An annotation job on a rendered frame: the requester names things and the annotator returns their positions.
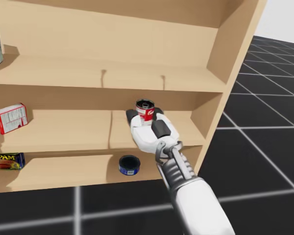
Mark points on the green and blue rectangular can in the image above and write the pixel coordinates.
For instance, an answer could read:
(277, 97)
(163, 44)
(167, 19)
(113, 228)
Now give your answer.
(7, 161)

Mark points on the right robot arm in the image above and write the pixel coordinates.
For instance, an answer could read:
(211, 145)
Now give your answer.
(198, 200)

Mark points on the red and white can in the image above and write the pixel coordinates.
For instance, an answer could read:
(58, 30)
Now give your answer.
(144, 113)

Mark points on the blue flat can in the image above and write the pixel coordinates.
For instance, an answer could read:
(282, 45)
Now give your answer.
(128, 162)

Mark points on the pale wooden shelf unit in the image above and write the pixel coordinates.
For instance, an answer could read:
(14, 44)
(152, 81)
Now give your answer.
(63, 66)

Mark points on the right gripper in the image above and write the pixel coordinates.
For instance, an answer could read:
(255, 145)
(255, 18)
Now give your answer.
(147, 137)

